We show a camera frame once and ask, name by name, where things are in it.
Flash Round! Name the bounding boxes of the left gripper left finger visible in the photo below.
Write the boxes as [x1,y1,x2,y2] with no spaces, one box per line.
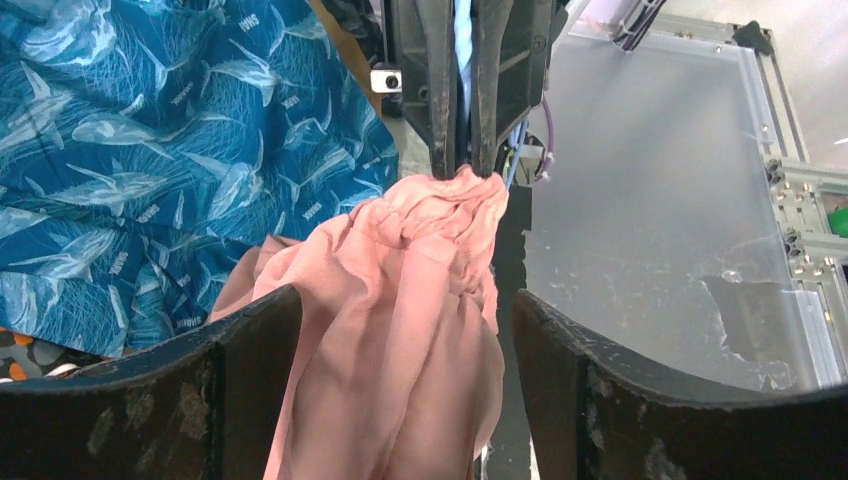
[1,286,302,479]

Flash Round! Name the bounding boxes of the orange camouflage shorts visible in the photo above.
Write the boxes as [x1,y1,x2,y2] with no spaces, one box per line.
[1,328,104,383]

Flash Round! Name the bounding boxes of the pink shorts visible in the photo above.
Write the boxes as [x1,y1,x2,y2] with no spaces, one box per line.
[210,166,509,479]

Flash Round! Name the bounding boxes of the blue shark print shorts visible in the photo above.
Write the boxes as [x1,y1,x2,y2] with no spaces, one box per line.
[1,0,398,357]

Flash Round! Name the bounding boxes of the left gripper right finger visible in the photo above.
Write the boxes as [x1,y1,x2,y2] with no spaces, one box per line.
[512,290,847,479]

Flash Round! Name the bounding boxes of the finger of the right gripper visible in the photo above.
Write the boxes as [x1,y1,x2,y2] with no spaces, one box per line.
[470,0,556,178]
[384,0,459,179]

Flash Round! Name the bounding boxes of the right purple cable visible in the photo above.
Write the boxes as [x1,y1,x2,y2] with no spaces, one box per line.
[539,97,556,183]

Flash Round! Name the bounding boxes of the light blue wire hanger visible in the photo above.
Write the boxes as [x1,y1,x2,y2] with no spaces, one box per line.
[504,119,529,189]

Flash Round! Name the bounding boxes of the brown shorts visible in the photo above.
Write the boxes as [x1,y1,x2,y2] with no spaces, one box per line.
[310,0,382,117]

